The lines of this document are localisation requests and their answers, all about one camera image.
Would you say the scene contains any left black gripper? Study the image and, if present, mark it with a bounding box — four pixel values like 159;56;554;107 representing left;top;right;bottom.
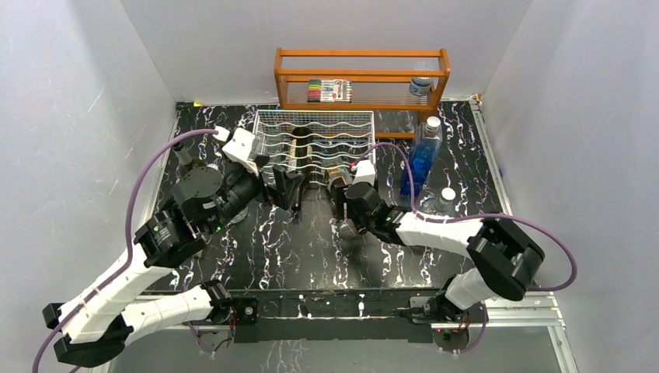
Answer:
206;155;304;235

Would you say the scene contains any dark green wine bottle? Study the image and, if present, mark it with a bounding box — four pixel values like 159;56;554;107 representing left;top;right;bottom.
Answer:
287;127;312;181

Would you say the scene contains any square bottle brown label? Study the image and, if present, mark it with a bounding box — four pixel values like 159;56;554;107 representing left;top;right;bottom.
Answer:
326;161;353;193

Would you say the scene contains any clear bottle black label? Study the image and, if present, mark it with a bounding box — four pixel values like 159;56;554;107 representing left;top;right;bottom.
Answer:
421;187;456;218

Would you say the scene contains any blue glass bottle white cap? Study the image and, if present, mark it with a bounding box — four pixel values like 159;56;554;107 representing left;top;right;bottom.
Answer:
399;117;442;197

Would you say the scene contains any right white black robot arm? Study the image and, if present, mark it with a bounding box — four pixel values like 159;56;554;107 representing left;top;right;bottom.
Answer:
340;182;545;322

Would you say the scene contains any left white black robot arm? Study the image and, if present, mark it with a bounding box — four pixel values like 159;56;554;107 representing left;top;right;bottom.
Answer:
43;163;304;368

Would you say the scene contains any dark wine bottle left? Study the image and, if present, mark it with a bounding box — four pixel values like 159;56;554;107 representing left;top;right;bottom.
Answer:
172;142;206;178

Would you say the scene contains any pack of coloured markers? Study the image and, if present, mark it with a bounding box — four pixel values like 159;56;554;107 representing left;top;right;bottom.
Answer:
307;78;354;103

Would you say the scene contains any orange wooden shelf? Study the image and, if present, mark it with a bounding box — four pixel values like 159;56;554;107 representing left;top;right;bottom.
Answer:
274;48;451;123

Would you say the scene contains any small white blue jar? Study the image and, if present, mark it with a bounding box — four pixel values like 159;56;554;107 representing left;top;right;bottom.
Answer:
409;76;433;96

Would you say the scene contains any white wire wine rack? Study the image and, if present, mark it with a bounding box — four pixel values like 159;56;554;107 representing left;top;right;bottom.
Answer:
253;110;375;187

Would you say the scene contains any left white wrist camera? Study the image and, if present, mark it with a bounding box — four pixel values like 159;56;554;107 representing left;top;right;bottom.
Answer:
214;127;269;176

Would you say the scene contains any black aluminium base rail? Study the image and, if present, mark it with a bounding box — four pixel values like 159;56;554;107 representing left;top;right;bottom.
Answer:
118;288;562;346

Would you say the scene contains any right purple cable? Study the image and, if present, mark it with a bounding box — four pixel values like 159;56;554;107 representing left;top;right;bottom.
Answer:
355;141;579;294

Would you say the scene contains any purple cable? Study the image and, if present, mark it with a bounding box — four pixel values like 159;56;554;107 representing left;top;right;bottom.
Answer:
355;141;579;294
31;126;230;373

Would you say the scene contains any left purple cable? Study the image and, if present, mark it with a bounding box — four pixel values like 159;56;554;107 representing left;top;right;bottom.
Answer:
31;126;230;373

